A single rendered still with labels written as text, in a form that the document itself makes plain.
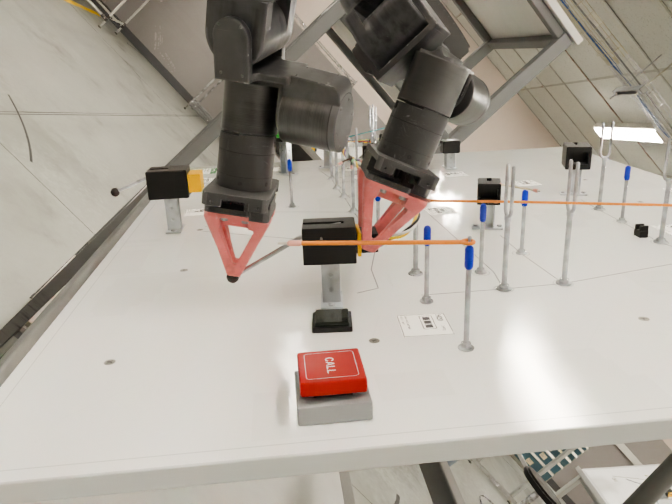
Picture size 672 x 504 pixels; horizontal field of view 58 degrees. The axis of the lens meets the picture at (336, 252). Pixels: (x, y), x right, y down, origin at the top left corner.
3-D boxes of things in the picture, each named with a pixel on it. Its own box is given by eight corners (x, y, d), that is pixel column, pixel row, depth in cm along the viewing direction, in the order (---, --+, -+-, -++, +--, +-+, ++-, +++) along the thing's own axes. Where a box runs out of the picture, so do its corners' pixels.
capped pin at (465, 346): (454, 346, 55) (457, 235, 52) (467, 343, 56) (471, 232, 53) (463, 353, 54) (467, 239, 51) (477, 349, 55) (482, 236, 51)
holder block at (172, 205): (120, 229, 98) (111, 168, 95) (196, 224, 99) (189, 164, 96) (113, 237, 94) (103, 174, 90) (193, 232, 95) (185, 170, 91)
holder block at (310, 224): (304, 253, 67) (303, 218, 66) (355, 251, 67) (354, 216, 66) (303, 265, 63) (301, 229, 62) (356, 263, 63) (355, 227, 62)
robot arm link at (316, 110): (255, -3, 59) (211, 14, 52) (367, 13, 56) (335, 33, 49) (257, 114, 66) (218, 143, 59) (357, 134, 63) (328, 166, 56)
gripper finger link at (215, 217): (270, 265, 70) (279, 186, 67) (262, 288, 63) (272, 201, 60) (211, 256, 69) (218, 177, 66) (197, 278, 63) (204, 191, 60)
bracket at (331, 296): (321, 293, 69) (319, 252, 67) (342, 292, 69) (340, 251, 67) (320, 309, 64) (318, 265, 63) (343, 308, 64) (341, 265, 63)
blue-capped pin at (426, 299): (418, 299, 66) (419, 223, 63) (432, 298, 66) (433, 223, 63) (420, 304, 65) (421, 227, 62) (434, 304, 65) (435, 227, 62)
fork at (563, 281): (575, 286, 68) (587, 161, 64) (559, 287, 68) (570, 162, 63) (567, 279, 70) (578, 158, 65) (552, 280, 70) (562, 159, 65)
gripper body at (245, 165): (277, 195, 68) (285, 129, 66) (266, 219, 58) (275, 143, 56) (220, 186, 68) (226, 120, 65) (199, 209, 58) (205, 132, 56)
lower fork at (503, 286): (515, 291, 67) (522, 165, 63) (499, 292, 67) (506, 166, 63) (508, 285, 69) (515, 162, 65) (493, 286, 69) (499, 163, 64)
